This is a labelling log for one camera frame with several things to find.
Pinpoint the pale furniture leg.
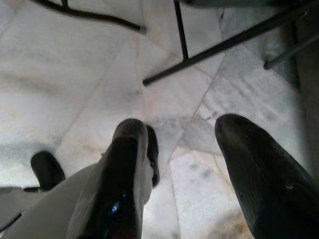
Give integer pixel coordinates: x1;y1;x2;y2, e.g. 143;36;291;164
263;34;319;71

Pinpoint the straight black table leg frame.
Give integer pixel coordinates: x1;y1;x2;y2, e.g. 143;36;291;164
143;0;319;87

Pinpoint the black robot foot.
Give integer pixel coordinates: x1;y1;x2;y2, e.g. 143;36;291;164
30;151;66;193

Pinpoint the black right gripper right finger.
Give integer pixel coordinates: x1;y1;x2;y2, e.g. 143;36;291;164
214;114;319;239

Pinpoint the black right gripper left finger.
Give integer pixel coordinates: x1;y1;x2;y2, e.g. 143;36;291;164
4;118;160;239

